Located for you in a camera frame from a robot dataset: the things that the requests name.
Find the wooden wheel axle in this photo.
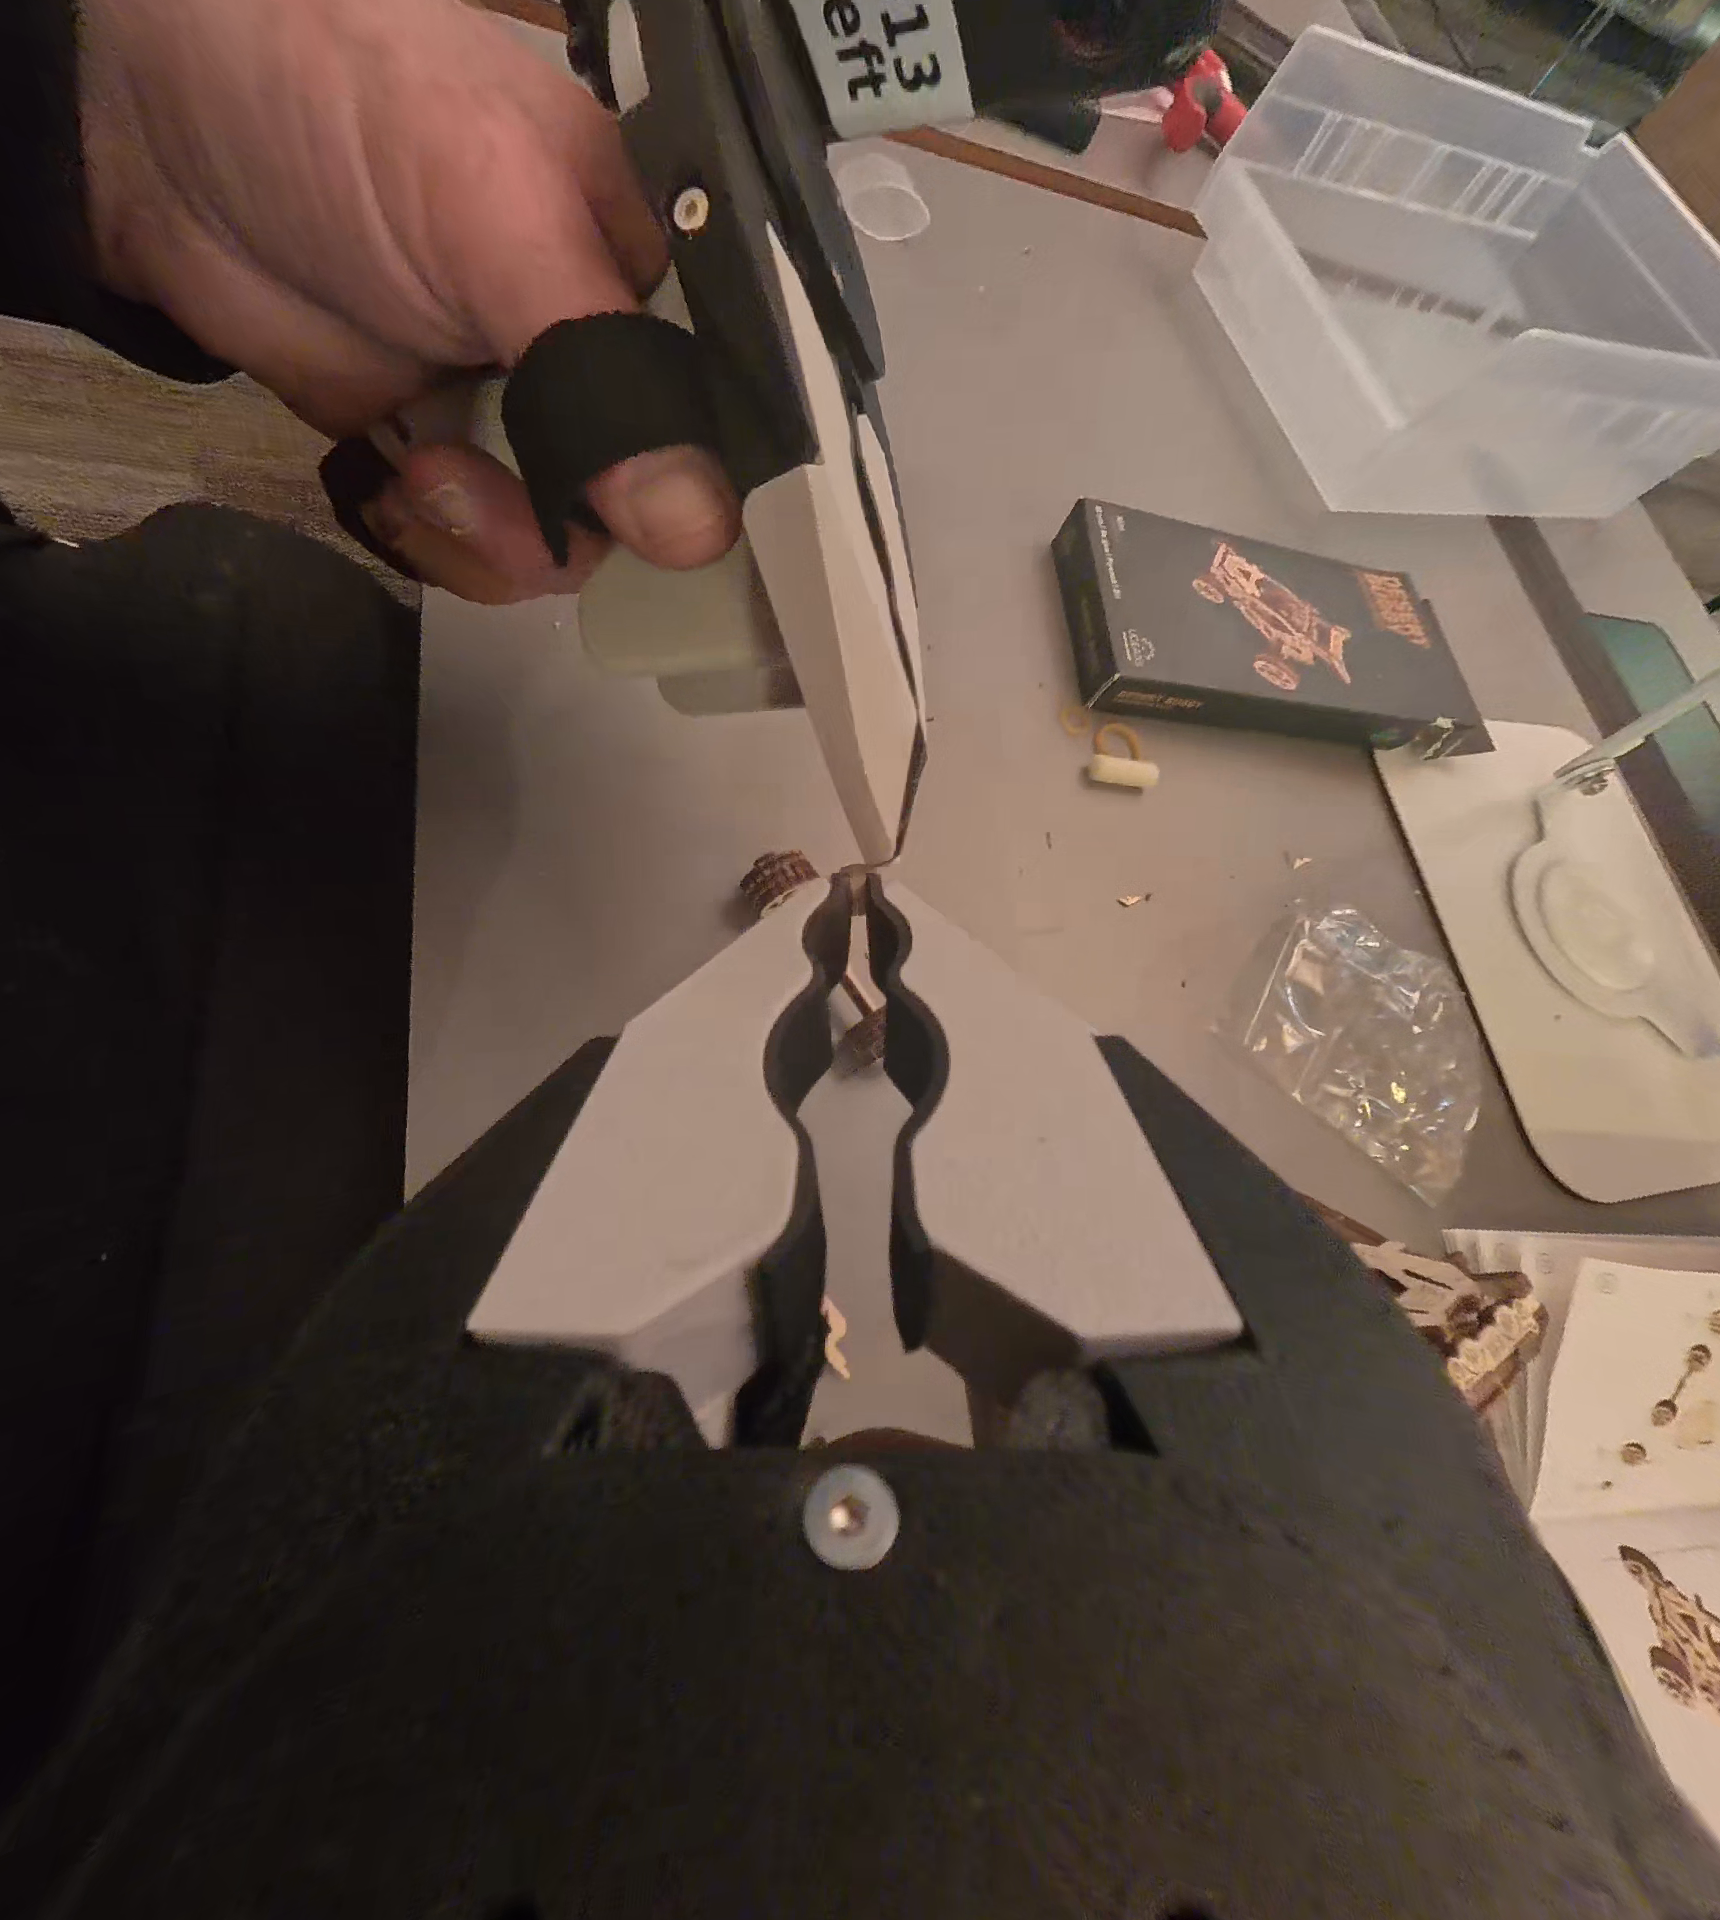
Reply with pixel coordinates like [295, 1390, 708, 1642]
[735, 846, 900, 1079]

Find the clear plastic cup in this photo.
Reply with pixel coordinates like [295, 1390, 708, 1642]
[836, 141, 934, 241]

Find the black model box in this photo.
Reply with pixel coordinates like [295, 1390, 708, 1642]
[1052, 497, 1496, 760]

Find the clear plastic organiser box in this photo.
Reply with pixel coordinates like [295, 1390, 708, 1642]
[1190, 21, 1720, 519]

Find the person's left hand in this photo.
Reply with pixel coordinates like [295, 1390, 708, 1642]
[80, 0, 745, 606]

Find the red clamp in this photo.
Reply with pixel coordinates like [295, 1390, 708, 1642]
[1160, 44, 1251, 151]

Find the instruction booklet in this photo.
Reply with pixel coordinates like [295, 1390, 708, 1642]
[1443, 1225, 1720, 1920]

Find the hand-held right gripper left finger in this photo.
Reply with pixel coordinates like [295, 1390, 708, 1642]
[465, 875, 862, 1368]

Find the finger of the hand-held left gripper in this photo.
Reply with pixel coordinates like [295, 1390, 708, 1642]
[853, 386, 940, 864]
[735, 246, 925, 875]

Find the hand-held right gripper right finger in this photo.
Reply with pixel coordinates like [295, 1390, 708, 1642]
[864, 875, 1243, 1364]

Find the wooden buggy model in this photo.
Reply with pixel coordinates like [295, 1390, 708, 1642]
[1309, 1192, 1551, 1411]

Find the clear plastic bag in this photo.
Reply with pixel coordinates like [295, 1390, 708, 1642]
[1212, 901, 1484, 1201]

